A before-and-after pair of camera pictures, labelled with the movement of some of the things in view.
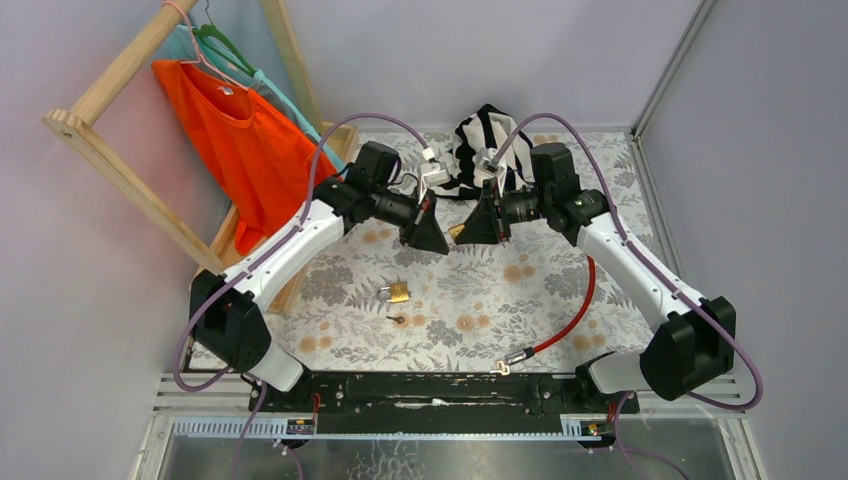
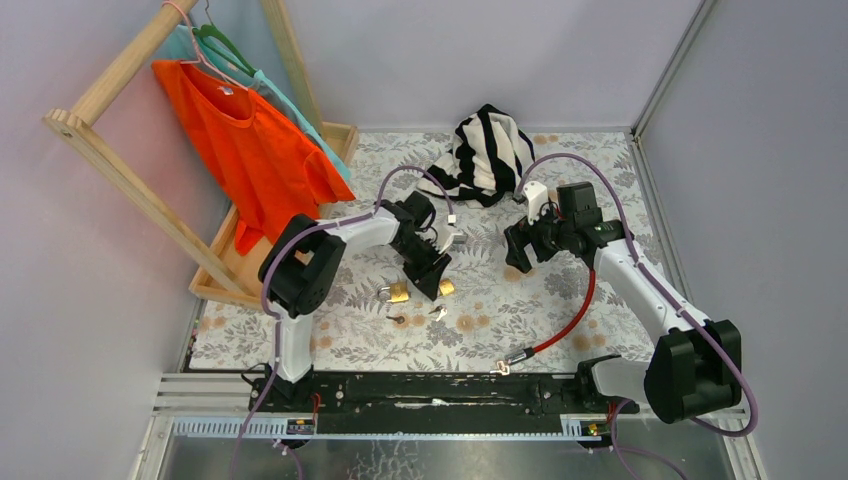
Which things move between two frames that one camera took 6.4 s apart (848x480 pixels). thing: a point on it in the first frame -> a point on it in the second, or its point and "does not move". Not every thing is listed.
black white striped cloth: (487, 128) does not move
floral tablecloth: (366, 298) does not move
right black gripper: (483, 222) -> (521, 234)
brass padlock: (456, 230) -> (446, 287)
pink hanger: (201, 58) does not move
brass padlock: (399, 292) does not move
